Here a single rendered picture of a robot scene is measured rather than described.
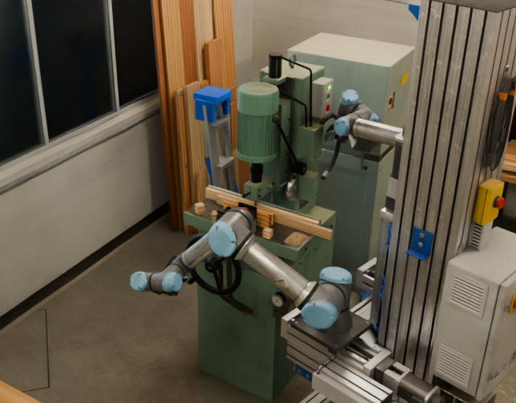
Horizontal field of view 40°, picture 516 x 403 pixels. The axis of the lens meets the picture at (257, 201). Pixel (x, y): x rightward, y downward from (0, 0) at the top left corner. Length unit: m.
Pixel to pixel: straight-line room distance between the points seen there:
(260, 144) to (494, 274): 1.15
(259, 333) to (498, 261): 1.32
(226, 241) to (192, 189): 2.28
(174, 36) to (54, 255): 1.51
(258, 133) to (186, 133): 1.63
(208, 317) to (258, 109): 1.11
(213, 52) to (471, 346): 2.94
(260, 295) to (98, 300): 1.36
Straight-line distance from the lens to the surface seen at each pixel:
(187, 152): 4.61
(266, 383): 3.50
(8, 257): 4.00
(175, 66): 4.54
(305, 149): 3.16
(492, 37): 2.14
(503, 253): 2.48
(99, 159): 4.35
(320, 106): 3.18
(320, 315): 2.45
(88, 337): 4.00
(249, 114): 2.94
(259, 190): 3.11
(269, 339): 3.32
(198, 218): 3.21
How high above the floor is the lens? 2.46
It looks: 28 degrees down
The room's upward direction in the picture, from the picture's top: 1 degrees clockwise
